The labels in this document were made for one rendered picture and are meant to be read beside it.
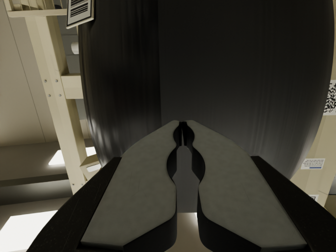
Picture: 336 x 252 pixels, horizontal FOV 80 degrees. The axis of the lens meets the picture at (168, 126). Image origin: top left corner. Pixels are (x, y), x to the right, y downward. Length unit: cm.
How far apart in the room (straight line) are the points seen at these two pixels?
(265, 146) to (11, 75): 632
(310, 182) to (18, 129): 667
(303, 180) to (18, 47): 610
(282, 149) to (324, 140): 32
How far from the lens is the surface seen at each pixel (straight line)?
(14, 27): 621
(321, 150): 59
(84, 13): 26
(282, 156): 27
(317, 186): 64
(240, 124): 23
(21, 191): 443
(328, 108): 54
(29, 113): 653
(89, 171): 108
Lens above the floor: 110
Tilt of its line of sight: 23 degrees up
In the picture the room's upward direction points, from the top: 178 degrees clockwise
